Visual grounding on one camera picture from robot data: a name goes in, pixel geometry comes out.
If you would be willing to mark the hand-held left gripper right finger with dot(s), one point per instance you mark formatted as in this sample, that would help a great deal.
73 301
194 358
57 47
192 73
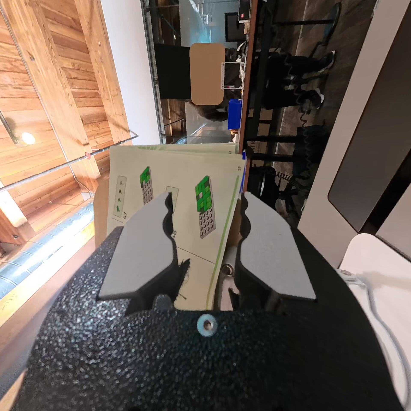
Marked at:
273 253

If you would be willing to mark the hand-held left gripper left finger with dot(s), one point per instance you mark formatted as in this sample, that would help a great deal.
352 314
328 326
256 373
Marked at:
141 250

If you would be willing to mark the brick building instruction booklet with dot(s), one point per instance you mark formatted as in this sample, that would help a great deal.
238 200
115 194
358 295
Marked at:
192 167

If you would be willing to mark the wooden book stand white base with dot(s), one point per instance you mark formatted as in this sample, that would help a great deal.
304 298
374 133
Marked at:
372 253

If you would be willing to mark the black office chair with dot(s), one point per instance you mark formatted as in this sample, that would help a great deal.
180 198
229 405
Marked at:
273 192

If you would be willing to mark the metal ceiling rod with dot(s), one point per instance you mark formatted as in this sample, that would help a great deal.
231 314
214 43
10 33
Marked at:
64 165

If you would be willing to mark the blue storage bin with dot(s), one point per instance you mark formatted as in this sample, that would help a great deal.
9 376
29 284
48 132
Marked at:
234 112

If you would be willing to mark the ceiling spot lamp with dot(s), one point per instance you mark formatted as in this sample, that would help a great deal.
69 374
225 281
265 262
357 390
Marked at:
28 138

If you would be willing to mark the black monitor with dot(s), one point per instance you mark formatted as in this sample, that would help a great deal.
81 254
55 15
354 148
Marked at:
170 70

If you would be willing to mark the silver air duct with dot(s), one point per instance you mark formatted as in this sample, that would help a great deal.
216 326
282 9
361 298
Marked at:
38 253

